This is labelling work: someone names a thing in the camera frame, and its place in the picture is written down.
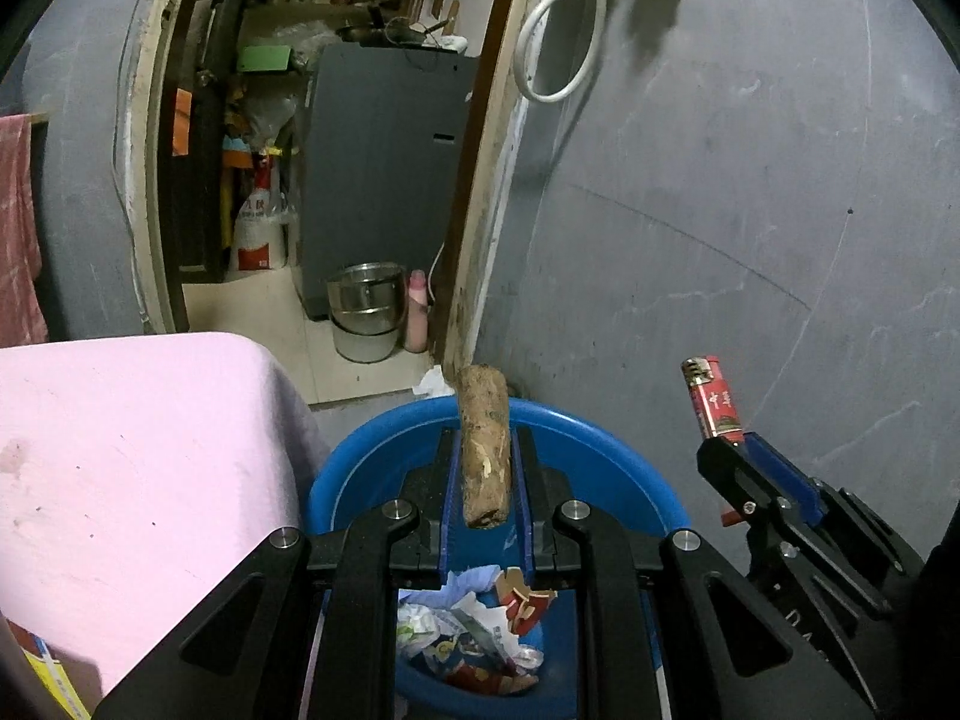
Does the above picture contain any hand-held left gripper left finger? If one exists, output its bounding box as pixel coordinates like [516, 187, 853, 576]
[90, 426, 460, 720]

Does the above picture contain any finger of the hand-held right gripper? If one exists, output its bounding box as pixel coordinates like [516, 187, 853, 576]
[741, 431, 827, 527]
[696, 437, 790, 524]

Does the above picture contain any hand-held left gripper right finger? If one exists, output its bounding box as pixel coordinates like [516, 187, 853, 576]
[514, 427, 875, 720]

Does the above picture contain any brown root stick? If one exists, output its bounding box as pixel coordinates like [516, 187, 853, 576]
[457, 364, 512, 530]

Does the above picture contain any red lighter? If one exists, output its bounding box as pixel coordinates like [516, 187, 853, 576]
[680, 356, 743, 442]

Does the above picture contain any blue plastic basin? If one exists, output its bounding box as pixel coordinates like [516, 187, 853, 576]
[304, 397, 695, 720]

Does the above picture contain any blue fluffy cloth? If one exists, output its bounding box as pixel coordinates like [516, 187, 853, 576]
[446, 566, 503, 595]

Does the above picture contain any torn red white carton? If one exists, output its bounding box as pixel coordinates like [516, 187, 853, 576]
[495, 566, 560, 635]

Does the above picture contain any white tissue scrap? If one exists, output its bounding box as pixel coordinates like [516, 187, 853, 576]
[412, 366, 457, 398]

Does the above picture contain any crumpled white tissue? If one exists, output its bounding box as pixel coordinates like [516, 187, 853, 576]
[397, 589, 526, 661]

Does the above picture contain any pink bottle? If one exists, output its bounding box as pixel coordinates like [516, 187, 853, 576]
[405, 270, 431, 353]

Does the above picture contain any cartoon printed wrapper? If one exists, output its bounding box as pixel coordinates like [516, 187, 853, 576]
[424, 630, 541, 695]

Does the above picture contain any steel pot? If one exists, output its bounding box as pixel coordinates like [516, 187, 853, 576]
[326, 262, 406, 362]

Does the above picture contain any pink tablecloth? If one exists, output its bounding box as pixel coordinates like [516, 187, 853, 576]
[0, 330, 331, 698]

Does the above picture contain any white red sack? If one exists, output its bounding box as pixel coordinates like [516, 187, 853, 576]
[234, 157, 290, 271]

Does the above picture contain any green box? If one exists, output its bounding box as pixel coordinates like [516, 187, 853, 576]
[238, 45, 293, 74]

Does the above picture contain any pink plaid blanket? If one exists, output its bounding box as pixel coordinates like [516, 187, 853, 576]
[0, 114, 50, 346]

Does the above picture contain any wooden door frame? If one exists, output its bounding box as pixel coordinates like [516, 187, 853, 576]
[112, 0, 560, 391]

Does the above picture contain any white hose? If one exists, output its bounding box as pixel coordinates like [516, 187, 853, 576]
[517, 0, 687, 102]

